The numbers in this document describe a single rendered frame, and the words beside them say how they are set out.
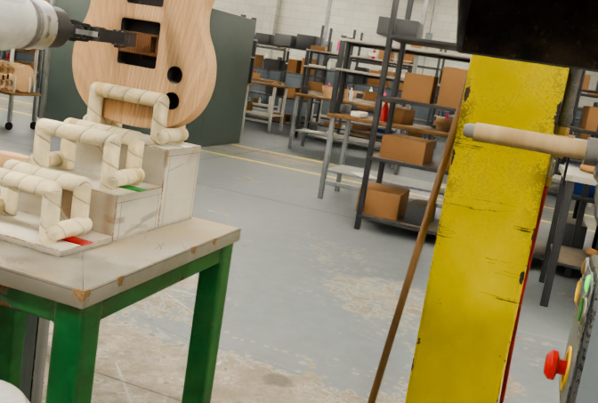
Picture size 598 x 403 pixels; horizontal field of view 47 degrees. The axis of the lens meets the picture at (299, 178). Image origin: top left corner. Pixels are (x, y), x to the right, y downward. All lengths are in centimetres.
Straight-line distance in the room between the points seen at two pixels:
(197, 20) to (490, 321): 126
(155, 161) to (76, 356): 49
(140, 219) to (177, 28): 41
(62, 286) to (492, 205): 136
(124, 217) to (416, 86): 479
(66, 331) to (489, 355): 141
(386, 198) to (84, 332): 507
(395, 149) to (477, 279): 393
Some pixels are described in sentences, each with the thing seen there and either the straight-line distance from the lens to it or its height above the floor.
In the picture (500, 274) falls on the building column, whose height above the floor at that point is 80.
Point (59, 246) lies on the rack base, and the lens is 128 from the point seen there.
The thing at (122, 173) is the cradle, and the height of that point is 105.
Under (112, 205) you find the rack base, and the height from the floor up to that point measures 100.
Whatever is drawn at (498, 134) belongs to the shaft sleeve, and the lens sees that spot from 121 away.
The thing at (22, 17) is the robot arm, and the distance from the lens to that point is 123.
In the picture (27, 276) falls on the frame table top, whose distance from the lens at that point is 117.
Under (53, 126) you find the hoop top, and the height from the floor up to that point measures 112.
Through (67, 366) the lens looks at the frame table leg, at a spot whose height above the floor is 80.
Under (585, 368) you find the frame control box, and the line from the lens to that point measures 93.
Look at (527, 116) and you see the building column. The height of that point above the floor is 127.
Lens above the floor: 131
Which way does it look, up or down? 9 degrees down
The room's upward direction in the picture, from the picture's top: 9 degrees clockwise
